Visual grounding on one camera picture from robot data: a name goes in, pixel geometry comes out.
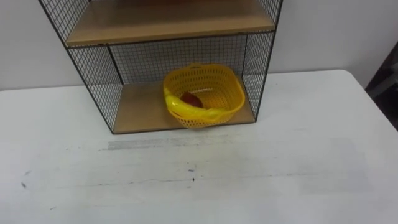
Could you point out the red fruit soft toy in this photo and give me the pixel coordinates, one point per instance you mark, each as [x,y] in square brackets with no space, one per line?
[191,99]

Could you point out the white table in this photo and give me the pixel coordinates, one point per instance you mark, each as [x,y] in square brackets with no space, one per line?
[199,174]

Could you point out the yellow banana soft toy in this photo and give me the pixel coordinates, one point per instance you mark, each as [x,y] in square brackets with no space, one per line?
[186,109]

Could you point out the dark chair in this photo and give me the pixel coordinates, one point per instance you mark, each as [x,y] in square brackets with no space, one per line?
[385,87]

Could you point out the yellow plastic perforated basket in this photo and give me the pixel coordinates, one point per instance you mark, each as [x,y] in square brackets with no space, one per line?
[220,90]

